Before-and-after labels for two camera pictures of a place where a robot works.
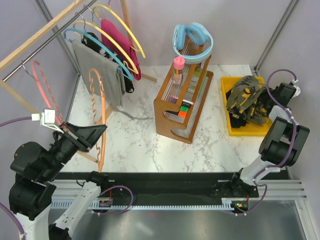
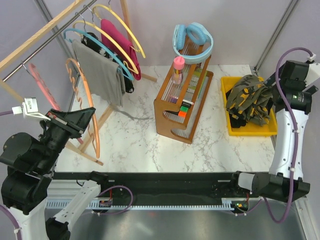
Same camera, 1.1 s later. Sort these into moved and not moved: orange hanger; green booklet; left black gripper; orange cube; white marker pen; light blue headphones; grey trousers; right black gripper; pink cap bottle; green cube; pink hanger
Moved: left black gripper; right black gripper; pink hanger; orange hanger
Not moved: pink cap bottle; light blue headphones; orange cube; green cube; grey trousers; green booklet; white marker pen
